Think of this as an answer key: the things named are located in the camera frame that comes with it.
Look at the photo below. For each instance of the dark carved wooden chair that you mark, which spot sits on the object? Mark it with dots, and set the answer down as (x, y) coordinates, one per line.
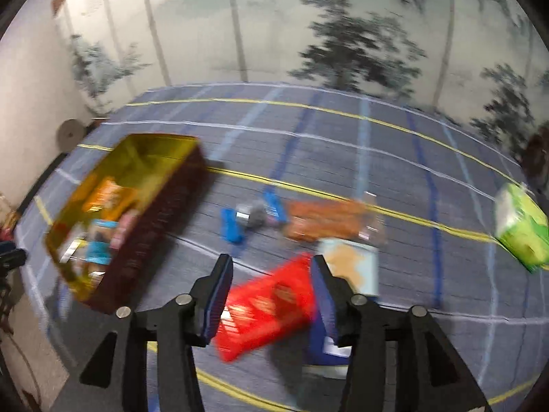
(536, 158)

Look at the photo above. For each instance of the painted folding screen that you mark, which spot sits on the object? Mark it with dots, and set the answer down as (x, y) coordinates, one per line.
(257, 17)

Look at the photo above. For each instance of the red snack packet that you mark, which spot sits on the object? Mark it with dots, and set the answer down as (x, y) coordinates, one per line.
(266, 309)

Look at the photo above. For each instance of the round stone millstone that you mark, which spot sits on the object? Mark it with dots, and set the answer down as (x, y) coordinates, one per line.
(68, 135)

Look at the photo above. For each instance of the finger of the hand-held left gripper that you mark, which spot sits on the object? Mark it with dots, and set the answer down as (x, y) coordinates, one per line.
(10, 257)

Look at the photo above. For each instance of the clear fried dough twist bag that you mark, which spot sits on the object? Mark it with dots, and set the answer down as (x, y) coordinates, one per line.
(326, 219)

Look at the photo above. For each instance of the blue cracker packet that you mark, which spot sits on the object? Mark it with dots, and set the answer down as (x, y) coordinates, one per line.
(351, 266)

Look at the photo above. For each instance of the small dark blue-ended candy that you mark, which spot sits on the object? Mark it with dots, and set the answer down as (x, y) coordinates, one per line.
(246, 219)

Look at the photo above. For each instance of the blue plaid tablecloth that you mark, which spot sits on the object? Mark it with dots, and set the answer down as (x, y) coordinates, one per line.
(386, 180)

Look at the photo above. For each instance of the dark red gold tin box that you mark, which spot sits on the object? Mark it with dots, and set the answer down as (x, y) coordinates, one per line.
(154, 240)

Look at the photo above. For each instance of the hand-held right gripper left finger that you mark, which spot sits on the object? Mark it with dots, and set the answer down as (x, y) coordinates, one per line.
(218, 292)

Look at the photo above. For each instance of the blue-ended clear snack packet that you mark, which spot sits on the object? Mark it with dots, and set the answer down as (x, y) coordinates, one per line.
(98, 249)

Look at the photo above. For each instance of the green tissue pack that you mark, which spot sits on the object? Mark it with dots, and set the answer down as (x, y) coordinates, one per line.
(519, 227)

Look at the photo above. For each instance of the orange snack packet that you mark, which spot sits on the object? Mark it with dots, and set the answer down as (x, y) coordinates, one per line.
(105, 195)

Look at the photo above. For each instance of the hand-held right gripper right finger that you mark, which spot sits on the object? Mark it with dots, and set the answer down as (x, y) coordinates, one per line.
(321, 296)

